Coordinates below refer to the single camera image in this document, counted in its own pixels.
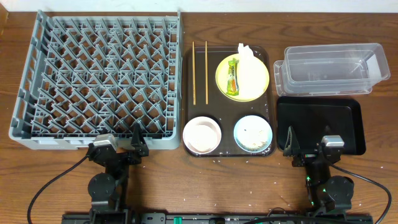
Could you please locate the dark brown serving tray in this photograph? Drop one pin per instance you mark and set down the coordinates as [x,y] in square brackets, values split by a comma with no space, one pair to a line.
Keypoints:
[223,110]

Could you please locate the rice and food scraps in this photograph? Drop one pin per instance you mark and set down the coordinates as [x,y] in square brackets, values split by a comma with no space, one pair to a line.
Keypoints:
[254,139]

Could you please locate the left wooden chopstick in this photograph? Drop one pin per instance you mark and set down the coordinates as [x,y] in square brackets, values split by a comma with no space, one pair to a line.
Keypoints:
[194,74]

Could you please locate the black rectangular waste tray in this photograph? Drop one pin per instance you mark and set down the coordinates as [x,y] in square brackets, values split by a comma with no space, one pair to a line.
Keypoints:
[313,118]

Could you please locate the white paper napkin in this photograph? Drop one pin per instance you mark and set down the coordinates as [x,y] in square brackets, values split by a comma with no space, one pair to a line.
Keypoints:
[250,73]

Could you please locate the clear plastic bin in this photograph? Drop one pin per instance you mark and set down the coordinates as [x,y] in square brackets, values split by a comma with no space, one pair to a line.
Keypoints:
[333,69]

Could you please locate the pink white bowl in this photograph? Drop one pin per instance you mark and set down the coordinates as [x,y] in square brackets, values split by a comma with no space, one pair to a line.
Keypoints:
[202,135]

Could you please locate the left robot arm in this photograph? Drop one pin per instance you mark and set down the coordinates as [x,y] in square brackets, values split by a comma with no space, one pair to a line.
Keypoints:
[108,189]

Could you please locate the light blue bowl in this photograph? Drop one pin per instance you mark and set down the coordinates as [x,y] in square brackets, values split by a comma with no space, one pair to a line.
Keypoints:
[253,122]

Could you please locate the yellow round plate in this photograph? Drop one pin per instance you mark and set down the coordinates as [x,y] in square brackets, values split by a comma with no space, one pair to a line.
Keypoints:
[221,78]

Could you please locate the grey plastic dish rack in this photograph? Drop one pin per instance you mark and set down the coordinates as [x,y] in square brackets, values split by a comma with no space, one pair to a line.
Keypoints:
[90,75]

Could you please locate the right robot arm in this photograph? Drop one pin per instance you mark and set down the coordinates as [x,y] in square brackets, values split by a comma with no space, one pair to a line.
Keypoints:
[329,195]

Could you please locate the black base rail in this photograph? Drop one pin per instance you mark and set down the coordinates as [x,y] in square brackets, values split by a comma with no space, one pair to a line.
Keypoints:
[161,218]

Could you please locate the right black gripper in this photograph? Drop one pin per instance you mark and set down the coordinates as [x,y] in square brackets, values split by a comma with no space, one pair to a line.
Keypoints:
[293,147]

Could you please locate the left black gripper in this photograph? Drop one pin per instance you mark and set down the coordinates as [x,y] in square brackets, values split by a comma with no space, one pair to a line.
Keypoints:
[119,156]

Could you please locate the green orange snack wrapper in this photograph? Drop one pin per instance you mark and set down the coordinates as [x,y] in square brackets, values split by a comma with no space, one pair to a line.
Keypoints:
[232,83]

